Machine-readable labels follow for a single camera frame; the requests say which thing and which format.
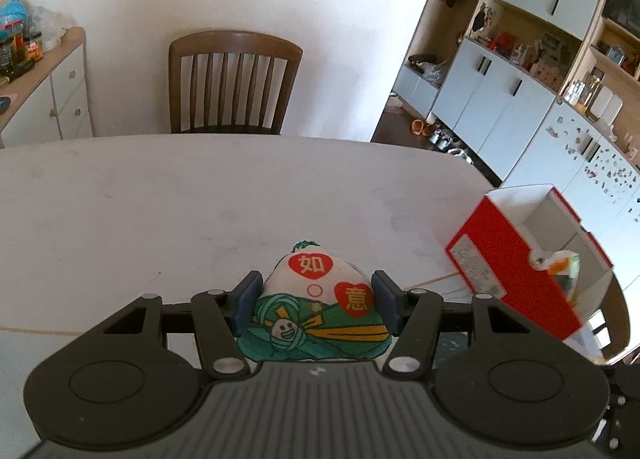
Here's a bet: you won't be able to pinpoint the white orange grey plastic bag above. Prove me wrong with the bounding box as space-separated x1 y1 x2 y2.
533 250 580 302

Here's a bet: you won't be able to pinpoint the green embroidered sachet pouch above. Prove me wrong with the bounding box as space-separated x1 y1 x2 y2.
238 240 393 363

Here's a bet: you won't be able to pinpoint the blue globe toy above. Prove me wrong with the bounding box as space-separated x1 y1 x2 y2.
0 0 28 40

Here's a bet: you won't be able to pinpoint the large wall cabinet unit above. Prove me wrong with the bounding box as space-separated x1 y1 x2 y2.
394 0 639 237

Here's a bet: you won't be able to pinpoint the white wooden sideboard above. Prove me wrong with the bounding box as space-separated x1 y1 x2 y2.
1 27 93 148

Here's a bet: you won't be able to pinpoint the brown wooden chair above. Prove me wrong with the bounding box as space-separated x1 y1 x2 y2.
168 30 303 135

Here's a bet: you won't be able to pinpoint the red white cardboard box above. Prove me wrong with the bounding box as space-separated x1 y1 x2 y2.
446 184 613 340

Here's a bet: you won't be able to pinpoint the orange slippers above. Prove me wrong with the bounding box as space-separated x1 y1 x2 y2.
410 119 433 138

